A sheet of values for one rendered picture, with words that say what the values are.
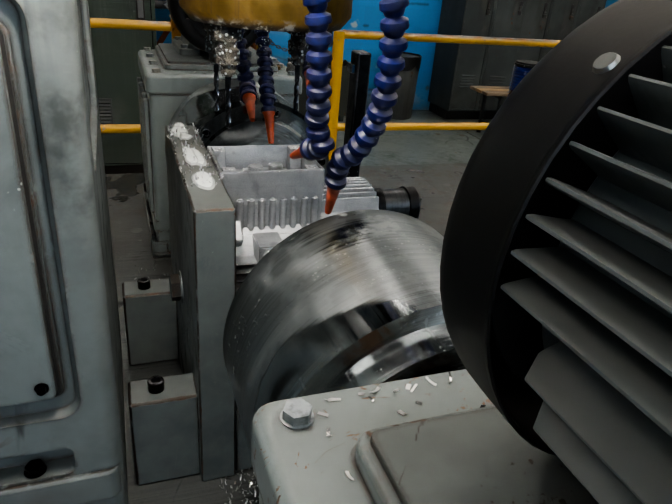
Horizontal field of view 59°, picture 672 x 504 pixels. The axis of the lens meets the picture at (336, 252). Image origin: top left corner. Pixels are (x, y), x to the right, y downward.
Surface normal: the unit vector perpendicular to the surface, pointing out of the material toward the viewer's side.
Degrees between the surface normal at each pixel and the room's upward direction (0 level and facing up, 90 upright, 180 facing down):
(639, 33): 36
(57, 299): 90
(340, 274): 24
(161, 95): 90
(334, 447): 0
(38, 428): 90
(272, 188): 90
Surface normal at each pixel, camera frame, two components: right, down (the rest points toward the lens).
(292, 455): 0.07, -0.89
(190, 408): 0.33, 0.44
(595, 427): -0.22, -0.82
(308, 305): -0.54, -0.64
